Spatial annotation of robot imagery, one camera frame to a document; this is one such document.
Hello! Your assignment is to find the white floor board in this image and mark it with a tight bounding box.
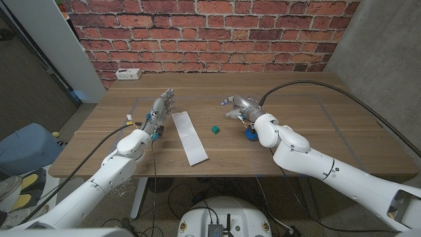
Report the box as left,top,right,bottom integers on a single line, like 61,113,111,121
0,164,85,215

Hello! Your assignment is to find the white receipt paper strip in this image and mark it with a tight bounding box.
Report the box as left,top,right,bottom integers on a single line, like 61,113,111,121
171,111,210,167

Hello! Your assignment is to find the blue spiky ball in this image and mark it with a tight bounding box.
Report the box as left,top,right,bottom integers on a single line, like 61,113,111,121
244,127,259,142

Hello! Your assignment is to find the small grey electronics box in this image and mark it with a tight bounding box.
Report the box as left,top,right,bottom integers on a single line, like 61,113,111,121
207,223,225,237

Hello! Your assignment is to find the white power strip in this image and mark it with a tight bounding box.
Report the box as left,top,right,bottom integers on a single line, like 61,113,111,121
114,68,143,81

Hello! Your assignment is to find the blue-grey plastic bin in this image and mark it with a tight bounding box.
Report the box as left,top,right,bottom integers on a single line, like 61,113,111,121
0,122,65,177

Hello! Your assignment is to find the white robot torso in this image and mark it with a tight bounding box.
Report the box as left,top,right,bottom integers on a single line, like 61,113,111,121
176,196,273,237

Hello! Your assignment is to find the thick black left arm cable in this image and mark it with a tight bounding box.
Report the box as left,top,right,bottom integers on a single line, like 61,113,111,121
18,122,143,225

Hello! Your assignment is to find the black round disc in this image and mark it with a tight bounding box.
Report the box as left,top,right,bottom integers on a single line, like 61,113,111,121
146,177,174,194

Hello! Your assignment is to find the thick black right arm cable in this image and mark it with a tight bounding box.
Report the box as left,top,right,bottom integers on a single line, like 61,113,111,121
259,80,421,158

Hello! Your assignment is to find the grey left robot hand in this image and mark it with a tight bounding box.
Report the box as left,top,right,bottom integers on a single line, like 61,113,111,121
141,88,177,136

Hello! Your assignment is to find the grey table leg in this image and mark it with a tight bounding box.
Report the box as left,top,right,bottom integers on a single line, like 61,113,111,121
297,179,320,221

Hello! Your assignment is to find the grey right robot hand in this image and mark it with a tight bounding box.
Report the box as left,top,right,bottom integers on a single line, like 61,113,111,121
220,95,266,122

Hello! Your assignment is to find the red brick printed backdrop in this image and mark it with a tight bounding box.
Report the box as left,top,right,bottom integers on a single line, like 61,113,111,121
61,0,361,90

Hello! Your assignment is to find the white table leg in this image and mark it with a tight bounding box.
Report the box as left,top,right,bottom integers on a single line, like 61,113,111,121
130,177,149,218

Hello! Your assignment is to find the black mat with yellow footprints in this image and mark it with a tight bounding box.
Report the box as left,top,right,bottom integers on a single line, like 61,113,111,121
9,167,47,213

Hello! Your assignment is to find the white upright panel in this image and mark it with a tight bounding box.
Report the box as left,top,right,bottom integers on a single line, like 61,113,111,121
3,0,107,104

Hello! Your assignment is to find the grey sneaker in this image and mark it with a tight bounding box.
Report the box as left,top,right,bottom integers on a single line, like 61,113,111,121
0,175,23,201
6,204,50,228

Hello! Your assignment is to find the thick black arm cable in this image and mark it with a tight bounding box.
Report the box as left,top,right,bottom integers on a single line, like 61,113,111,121
259,80,421,158
18,122,143,225

